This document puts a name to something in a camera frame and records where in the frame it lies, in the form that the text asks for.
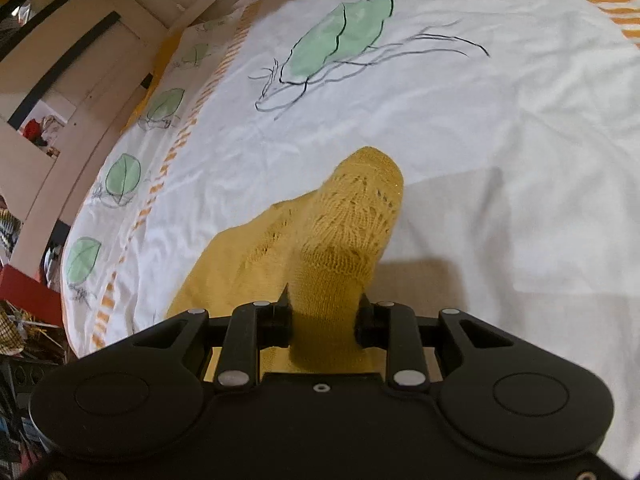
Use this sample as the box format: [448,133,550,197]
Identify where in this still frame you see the yellow knitted sweater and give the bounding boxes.
[167,146,443,381]

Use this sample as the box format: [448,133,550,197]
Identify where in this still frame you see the white leaf printed bed sheet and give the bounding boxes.
[62,0,640,480]

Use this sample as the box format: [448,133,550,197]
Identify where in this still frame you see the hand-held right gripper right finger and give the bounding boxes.
[354,293,516,392]

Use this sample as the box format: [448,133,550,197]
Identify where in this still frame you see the patterned cloth pile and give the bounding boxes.
[0,299,27,357]

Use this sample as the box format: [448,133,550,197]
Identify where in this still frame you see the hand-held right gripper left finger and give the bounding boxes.
[132,284,293,392]

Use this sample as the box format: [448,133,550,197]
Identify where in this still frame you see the red and white clutter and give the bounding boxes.
[19,112,67,157]

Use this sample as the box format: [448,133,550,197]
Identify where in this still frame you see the red box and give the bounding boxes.
[0,265,64,330]

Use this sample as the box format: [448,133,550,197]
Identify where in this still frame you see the white wooden bed frame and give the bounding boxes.
[0,0,281,273]

